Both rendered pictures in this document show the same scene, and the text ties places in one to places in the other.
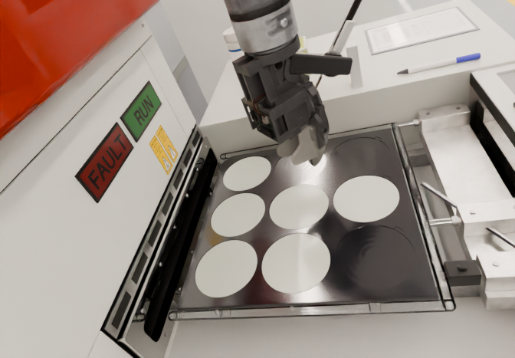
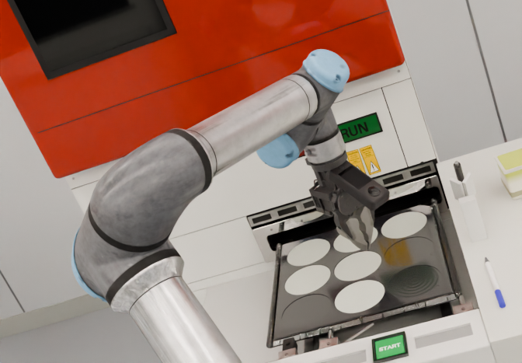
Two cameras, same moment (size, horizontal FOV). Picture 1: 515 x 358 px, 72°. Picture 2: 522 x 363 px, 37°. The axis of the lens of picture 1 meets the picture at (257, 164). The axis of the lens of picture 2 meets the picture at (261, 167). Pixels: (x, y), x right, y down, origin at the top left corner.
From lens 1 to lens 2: 146 cm
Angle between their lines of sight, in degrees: 71
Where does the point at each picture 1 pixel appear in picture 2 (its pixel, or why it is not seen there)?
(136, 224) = (300, 190)
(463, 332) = not seen: outside the picture
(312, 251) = (313, 284)
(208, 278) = (301, 248)
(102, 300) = (253, 206)
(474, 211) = (327, 343)
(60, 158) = not seen: hidden behind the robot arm
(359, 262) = (301, 305)
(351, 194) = (363, 288)
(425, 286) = (280, 333)
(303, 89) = (328, 193)
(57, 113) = not seen: hidden behind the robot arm
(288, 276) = (297, 280)
